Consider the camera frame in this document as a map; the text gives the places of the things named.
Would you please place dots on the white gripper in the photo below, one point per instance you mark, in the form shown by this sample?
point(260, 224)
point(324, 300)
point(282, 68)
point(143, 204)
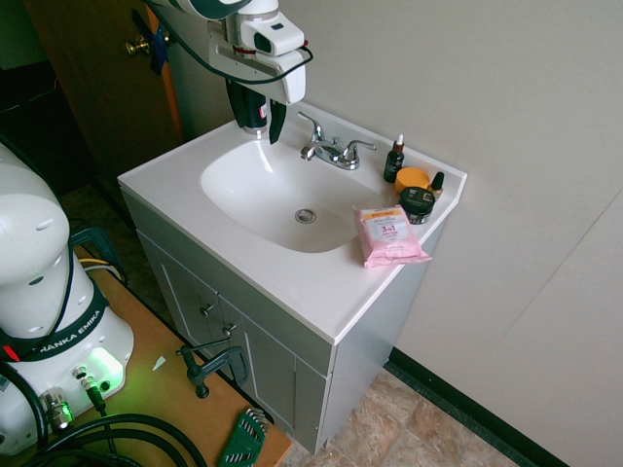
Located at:
point(258, 68)

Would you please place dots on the dark sanitizer bottle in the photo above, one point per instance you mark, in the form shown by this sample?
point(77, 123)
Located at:
point(254, 114)

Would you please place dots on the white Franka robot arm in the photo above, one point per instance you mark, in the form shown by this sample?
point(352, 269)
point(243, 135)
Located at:
point(29, 253)

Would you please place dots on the chrome sink drain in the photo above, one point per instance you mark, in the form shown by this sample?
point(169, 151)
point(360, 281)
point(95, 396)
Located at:
point(305, 215)

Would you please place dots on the blue tape strip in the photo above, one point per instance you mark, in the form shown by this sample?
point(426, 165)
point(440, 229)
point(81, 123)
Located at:
point(159, 48)

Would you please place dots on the brass door knob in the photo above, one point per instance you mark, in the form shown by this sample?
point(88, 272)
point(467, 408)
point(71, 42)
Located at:
point(136, 47)

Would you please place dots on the dark green dropper bottle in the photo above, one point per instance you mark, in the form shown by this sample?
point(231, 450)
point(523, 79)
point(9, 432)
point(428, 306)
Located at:
point(392, 163)

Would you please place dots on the brown wooden door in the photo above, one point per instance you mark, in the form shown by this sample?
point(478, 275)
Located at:
point(97, 97)

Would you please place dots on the orange round jar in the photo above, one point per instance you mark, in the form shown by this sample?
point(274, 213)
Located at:
point(411, 177)

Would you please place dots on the white sink vanity top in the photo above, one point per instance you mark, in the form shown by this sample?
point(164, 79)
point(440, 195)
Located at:
point(292, 292)

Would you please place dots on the pink wipes packet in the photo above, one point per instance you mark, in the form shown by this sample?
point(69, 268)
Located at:
point(389, 238)

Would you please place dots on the black round jar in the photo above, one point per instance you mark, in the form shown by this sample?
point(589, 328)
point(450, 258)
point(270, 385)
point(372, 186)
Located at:
point(416, 204)

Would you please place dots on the small gold black-capped bottle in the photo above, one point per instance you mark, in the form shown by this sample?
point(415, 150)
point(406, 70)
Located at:
point(437, 187)

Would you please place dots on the metal cabinet door knob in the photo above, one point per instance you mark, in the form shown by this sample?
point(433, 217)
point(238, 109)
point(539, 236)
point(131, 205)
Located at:
point(229, 329)
point(207, 310)

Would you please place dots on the black C-clamp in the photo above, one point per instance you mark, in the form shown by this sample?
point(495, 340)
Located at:
point(214, 365)

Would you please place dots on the grey vanity cabinet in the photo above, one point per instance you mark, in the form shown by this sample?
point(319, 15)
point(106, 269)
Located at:
point(272, 370)

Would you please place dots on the white paper scrap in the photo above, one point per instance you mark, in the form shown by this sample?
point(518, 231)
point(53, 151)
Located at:
point(159, 363)

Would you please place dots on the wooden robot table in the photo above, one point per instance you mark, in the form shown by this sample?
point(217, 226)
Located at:
point(160, 404)

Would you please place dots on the green hex key set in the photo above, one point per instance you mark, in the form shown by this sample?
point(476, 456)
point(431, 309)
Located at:
point(243, 440)

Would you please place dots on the silver base connector plug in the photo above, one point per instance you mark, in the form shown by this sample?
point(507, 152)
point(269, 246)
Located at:
point(56, 408)

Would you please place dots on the black baseboard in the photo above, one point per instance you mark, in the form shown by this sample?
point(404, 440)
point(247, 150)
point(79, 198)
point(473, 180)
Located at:
point(467, 404)

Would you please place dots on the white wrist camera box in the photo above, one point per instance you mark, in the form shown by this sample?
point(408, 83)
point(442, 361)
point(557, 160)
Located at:
point(282, 36)

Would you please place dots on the dark green metal frame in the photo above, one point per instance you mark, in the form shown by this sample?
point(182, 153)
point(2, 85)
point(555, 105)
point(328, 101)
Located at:
point(104, 243)

